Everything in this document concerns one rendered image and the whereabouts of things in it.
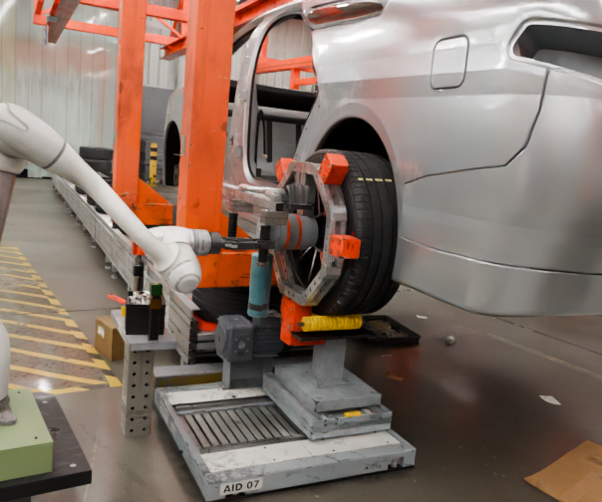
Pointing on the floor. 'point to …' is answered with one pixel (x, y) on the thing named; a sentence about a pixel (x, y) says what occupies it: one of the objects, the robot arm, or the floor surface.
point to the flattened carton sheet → (588, 476)
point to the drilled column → (137, 392)
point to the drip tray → (389, 329)
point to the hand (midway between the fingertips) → (263, 243)
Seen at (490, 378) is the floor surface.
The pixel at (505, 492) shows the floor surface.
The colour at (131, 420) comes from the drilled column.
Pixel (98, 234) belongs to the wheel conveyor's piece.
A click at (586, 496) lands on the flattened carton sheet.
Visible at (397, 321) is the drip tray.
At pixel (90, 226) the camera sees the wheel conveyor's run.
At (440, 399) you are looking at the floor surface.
